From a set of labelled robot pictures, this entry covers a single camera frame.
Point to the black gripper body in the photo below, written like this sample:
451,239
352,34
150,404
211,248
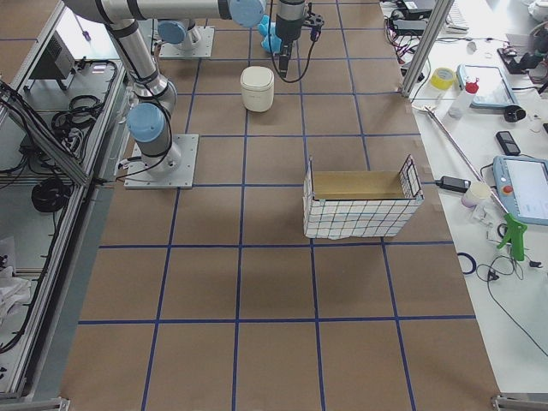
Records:
286,29

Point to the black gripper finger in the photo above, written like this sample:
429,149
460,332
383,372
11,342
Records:
286,61
282,66

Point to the white trash can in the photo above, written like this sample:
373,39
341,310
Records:
257,88

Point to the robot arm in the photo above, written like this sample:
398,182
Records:
149,122
183,34

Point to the blue teddy bear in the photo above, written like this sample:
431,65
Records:
270,42

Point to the yellow tape roll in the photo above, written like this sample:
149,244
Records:
443,78

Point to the red capped squeeze bottle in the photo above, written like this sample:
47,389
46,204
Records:
464,100

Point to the far teach pendant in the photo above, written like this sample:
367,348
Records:
495,92

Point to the teach pendant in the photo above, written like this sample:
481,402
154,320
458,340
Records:
495,92
522,187

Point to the black power adapter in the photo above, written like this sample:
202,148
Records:
453,184

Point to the grey control box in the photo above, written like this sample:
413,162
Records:
56,63

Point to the white plastic cup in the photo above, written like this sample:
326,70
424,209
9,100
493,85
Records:
477,193

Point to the black tape roll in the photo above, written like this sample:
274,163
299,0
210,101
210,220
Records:
514,113

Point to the black remote control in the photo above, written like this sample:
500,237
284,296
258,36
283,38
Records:
507,143

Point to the near teach pendant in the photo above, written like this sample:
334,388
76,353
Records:
522,187

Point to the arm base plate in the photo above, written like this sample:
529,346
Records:
203,50
175,171

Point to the aluminium frame post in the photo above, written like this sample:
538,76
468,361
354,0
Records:
433,27

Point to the green handled grabber tool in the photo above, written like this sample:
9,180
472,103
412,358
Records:
514,235

